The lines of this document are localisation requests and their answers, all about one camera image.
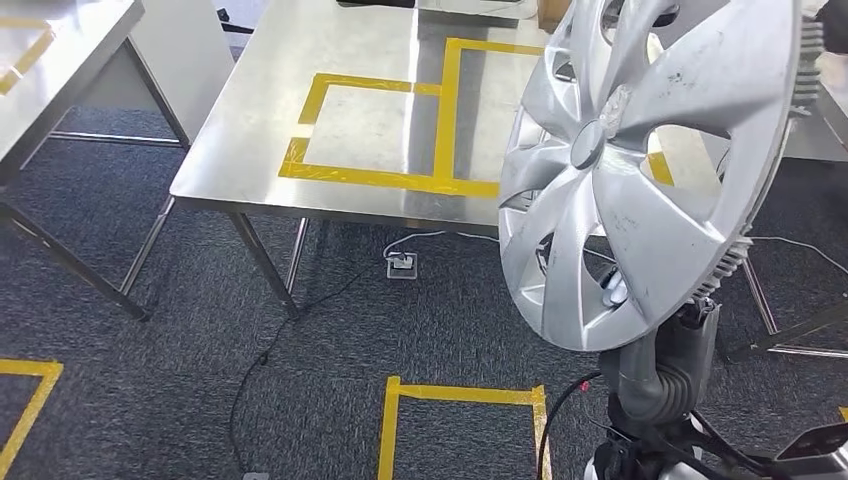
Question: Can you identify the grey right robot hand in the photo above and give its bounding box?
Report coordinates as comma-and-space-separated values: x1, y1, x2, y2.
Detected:
599, 299, 722, 399

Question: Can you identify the silver wheel cover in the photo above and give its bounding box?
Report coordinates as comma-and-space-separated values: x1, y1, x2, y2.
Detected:
498, 0, 823, 354

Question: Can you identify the steel workbench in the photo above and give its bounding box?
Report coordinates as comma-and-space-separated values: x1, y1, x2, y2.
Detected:
0, 0, 193, 323
725, 66, 848, 362

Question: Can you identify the grey floor socket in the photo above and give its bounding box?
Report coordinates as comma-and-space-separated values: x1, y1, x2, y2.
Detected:
386, 251, 419, 281

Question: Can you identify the yellow floor tape mark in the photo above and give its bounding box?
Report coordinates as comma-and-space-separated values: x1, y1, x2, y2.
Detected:
377, 376, 552, 480

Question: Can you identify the large yellow tape square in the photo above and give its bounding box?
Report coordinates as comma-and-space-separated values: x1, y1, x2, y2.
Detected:
433, 37, 677, 199

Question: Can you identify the brown cardboard box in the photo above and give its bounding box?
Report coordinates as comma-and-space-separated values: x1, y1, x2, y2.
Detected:
537, 0, 572, 33

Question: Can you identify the grey flat case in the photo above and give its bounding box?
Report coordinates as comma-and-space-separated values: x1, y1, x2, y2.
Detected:
417, 0, 538, 28

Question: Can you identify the small yellow tape square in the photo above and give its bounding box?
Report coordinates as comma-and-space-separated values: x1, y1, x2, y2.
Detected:
278, 72, 442, 190

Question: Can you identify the white cabinet panel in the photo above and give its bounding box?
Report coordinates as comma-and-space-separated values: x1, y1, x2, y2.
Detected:
79, 0, 236, 148

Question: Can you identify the yellow tape on steel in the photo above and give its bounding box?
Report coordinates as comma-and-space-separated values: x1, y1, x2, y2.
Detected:
0, 18, 58, 97

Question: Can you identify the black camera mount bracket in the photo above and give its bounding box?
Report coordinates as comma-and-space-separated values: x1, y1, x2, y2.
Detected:
635, 410, 790, 480

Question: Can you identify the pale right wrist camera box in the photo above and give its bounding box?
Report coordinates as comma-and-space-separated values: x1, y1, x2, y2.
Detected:
775, 423, 848, 465

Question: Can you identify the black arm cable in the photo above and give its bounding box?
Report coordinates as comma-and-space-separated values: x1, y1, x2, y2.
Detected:
536, 370, 601, 480

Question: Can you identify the white floor cable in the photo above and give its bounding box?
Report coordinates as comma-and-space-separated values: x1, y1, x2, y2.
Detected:
382, 229, 848, 276

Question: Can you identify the black floor cable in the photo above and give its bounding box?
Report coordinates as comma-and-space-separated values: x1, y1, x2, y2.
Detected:
228, 261, 392, 475

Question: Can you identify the steel table frame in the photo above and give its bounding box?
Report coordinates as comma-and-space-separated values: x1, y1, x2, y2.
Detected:
168, 0, 730, 319

